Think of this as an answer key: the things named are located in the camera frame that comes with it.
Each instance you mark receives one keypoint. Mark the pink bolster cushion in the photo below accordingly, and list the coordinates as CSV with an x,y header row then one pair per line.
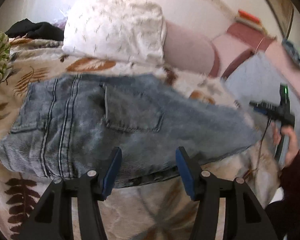
x,y
186,50

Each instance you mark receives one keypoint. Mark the blue denim jeans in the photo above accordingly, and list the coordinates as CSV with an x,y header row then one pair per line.
x,y
69,124

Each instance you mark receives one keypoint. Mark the white patterned pillow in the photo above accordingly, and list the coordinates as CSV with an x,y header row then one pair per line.
x,y
119,30

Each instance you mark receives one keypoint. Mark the black garment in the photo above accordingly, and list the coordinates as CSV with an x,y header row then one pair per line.
x,y
41,30

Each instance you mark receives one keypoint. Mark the light blue pillow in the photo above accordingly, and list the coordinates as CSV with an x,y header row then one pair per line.
x,y
257,79

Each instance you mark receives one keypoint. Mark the stack of books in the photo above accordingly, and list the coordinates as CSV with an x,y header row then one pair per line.
x,y
249,20

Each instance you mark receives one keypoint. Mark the pink maroon headboard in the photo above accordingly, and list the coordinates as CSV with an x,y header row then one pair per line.
x,y
240,42

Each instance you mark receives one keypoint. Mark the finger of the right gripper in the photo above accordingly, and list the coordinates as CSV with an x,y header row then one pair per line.
x,y
261,107

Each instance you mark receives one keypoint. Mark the person right hand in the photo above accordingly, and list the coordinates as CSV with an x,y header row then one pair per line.
x,y
292,148

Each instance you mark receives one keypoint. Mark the leaf pattern bed blanket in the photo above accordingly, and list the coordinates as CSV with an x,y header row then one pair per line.
x,y
160,210

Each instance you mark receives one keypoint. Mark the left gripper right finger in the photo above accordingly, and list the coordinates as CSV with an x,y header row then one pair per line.
x,y
245,218

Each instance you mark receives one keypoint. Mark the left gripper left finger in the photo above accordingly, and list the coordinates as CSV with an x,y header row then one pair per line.
x,y
77,194

